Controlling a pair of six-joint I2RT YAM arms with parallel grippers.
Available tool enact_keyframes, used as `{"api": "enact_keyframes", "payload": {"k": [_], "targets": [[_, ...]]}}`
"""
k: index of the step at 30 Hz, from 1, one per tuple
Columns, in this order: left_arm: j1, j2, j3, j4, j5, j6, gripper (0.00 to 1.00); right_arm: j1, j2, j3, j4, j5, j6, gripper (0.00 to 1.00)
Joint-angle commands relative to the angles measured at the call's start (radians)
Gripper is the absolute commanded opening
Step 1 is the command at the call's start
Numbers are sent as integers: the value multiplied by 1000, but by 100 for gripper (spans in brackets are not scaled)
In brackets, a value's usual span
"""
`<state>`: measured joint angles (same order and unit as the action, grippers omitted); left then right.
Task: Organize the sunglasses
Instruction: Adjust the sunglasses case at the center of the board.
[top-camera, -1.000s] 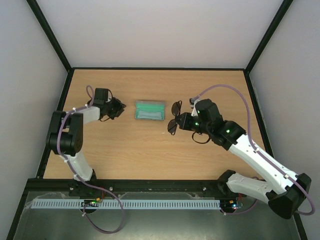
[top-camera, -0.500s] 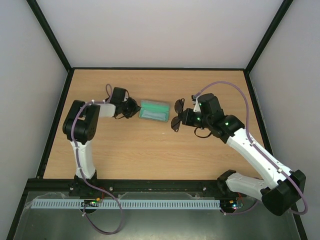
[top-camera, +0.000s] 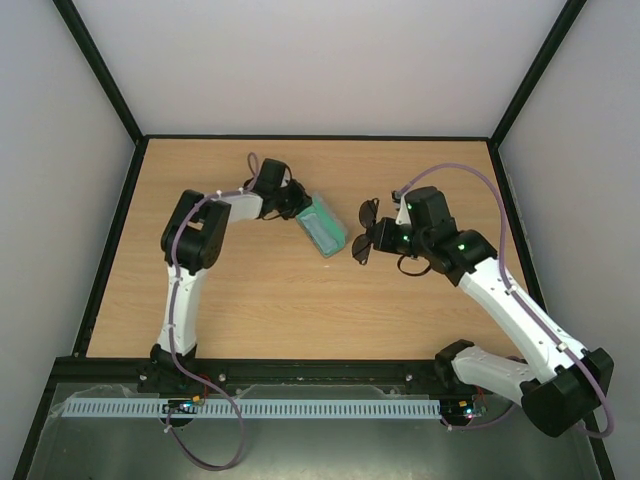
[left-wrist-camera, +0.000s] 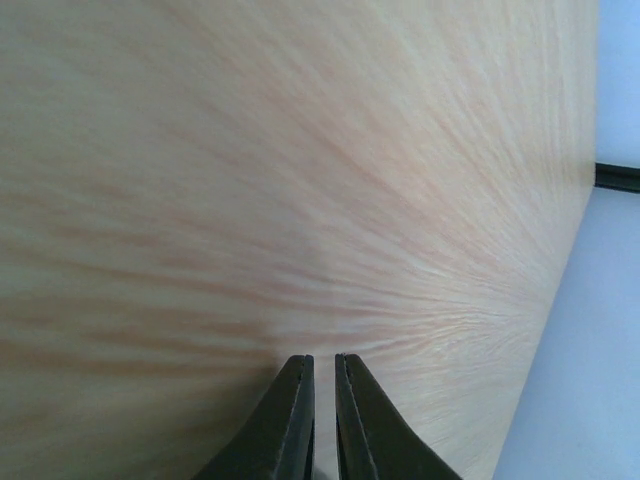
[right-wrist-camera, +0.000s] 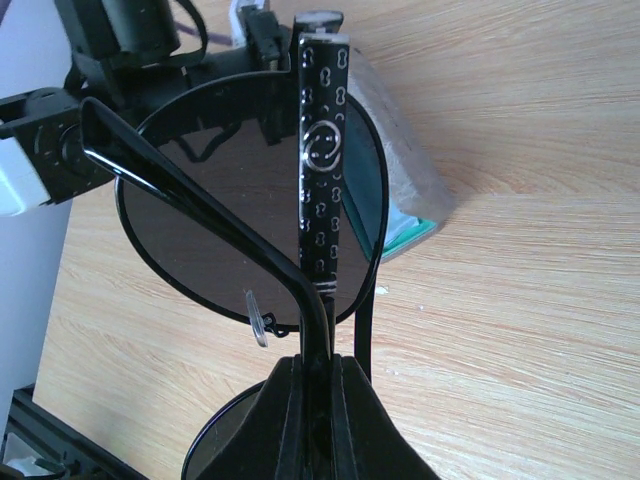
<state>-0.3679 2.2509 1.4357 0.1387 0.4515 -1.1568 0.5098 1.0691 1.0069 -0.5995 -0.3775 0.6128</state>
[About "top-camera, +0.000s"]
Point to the black enclosure frame post right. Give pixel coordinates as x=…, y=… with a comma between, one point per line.
x=543, y=58

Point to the light blue slotted cable duct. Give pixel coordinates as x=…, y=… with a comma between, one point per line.
x=252, y=409

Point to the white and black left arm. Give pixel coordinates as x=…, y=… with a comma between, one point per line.
x=192, y=243

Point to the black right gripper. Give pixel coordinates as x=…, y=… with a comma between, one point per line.
x=376, y=233

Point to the grey felt glasses case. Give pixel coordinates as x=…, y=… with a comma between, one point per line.
x=336, y=227

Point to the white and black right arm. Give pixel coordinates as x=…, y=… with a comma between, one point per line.
x=558, y=381

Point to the light blue cleaning cloth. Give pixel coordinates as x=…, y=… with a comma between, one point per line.
x=319, y=233

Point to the black round sunglasses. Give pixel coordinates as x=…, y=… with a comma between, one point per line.
x=361, y=245

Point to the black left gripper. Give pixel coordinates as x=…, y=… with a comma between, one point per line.
x=303, y=201

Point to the black enclosure frame post left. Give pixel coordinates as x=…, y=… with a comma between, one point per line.
x=91, y=53

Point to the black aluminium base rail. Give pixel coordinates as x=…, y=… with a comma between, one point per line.
x=405, y=377

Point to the black enclosure frame post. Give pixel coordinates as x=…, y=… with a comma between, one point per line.
x=543, y=58
x=91, y=53

